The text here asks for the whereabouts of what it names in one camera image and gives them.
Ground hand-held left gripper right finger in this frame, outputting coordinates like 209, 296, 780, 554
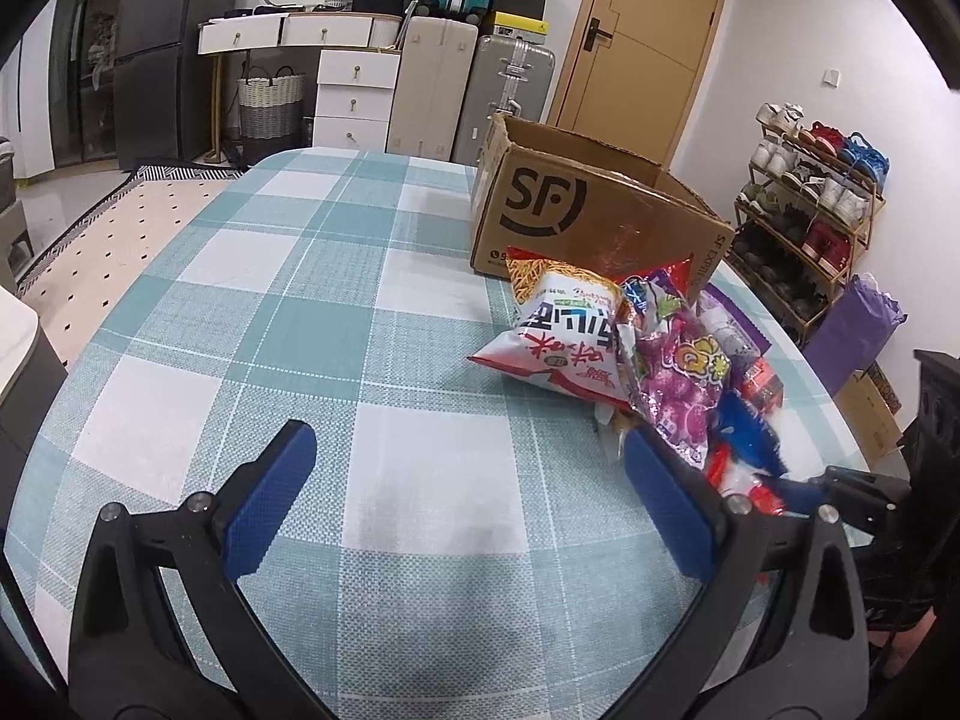
600, 424, 875, 720

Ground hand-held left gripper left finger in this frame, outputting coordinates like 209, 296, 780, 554
71, 420, 331, 720

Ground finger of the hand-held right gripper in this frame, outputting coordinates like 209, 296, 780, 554
776, 465, 916, 541

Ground red white snack packet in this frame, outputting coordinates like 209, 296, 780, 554
703, 450, 785, 518

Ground blue snack packet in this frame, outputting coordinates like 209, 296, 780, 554
712, 390, 785, 477

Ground purple candy bag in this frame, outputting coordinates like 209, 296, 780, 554
615, 292, 732, 470

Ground small red packet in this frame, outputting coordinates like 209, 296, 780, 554
741, 358, 785, 412

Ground dark purple packet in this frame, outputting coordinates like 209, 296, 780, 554
701, 285, 773, 362

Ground white red snack bag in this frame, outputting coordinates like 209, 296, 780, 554
466, 247, 638, 410

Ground shiny red snack bag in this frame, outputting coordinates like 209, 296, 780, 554
615, 253, 698, 301

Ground brown cardboard box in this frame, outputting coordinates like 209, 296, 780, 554
471, 111, 736, 295

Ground flat cardboard piece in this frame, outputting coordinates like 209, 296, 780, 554
832, 364, 905, 466

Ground purple gift bag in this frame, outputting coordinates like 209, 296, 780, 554
806, 274, 908, 398

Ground gold shoe rack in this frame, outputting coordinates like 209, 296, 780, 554
727, 101, 890, 346

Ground teal checked tablecloth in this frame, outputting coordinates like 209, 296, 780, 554
0, 146, 871, 720

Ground rows of sneakers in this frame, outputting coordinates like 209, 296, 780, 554
735, 101, 890, 316

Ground white topped cabinet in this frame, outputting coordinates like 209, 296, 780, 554
0, 289, 68, 511

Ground cream patterned rug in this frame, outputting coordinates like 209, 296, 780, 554
15, 161, 248, 368

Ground grey sofa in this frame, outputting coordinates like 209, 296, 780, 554
0, 136, 35, 290

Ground woven laundry basket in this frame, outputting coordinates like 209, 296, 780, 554
236, 66, 305, 142

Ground white drawer chest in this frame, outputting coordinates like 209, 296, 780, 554
313, 49, 401, 155

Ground beige suitcase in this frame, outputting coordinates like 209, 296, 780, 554
386, 15, 479, 162

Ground silver suitcase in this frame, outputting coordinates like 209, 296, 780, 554
452, 34, 557, 166

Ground black refrigerator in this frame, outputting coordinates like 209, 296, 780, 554
112, 0, 260, 166

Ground dark glass cabinet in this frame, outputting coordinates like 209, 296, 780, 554
56, 0, 125, 167

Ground white vanity desk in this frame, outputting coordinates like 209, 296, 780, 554
196, 11, 406, 158

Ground wooden door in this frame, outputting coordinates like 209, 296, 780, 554
551, 0, 736, 170

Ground yellow black shoe box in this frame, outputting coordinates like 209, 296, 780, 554
484, 11, 551, 40

